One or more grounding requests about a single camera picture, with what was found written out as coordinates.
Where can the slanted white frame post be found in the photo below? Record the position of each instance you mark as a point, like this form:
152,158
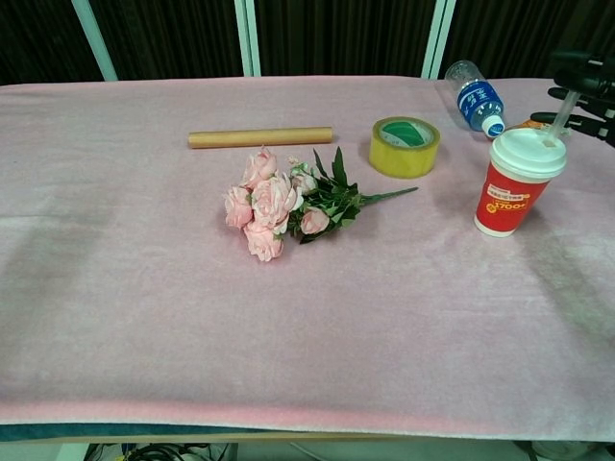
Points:
96,43

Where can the pink fleece tablecloth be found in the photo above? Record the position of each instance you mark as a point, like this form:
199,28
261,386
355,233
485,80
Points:
144,312

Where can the teal cloth under tablecloth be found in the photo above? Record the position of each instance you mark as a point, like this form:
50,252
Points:
48,430

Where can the red paper cup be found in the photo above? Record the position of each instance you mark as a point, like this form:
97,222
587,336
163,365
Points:
508,201

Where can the orange snack packet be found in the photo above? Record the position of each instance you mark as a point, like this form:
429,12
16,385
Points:
537,125

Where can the clear bottle with blue label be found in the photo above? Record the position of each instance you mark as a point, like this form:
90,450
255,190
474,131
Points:
478,103

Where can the brown cardboard tube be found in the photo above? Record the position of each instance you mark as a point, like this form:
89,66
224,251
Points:
259,137

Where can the dark pleated curtain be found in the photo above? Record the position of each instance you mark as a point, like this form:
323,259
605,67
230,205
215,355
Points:
341,33

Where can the pink artificial flower bouquet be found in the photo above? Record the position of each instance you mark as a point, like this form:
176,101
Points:
274,201

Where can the yellow packing tape roll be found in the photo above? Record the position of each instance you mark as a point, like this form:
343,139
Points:
403,158

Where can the white plastic cup lid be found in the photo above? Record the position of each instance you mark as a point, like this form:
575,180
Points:
523,152

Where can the translucent white straw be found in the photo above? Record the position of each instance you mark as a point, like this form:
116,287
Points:
562,117

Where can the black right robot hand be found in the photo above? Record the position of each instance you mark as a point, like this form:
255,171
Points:
596,86

